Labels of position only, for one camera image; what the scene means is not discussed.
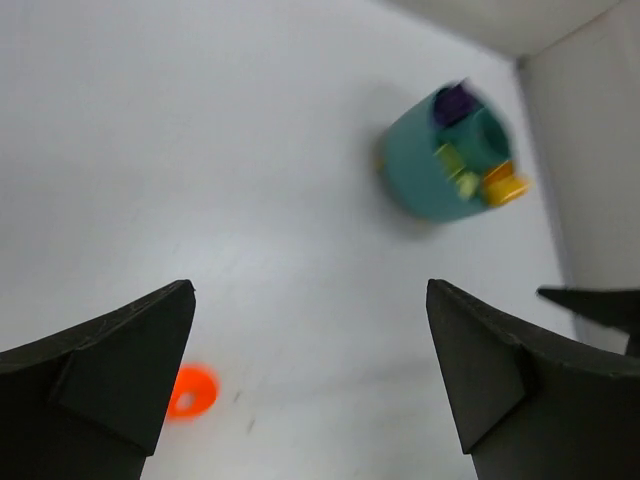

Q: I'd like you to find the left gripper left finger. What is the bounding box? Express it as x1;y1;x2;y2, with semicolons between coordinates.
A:
1;280;196;479

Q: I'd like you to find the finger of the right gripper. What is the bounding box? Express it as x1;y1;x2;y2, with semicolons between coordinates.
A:
537;287;639;356

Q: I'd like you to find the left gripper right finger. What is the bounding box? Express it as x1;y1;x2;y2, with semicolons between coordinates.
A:
426;279;639;479

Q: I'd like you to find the orange lego dish piece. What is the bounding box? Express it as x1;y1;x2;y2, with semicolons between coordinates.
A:
166;364;219;421

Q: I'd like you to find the yellow orange lego brick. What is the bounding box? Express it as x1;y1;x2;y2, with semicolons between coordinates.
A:
482;161;530;207

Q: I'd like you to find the green square lego brick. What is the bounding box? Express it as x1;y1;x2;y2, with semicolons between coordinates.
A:
434;143;465;178

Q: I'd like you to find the dark purple lego brick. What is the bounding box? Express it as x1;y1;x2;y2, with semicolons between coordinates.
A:
433;82;477;128

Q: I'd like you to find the teal divided round container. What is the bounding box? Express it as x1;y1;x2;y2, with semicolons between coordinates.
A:
381;81;515;223

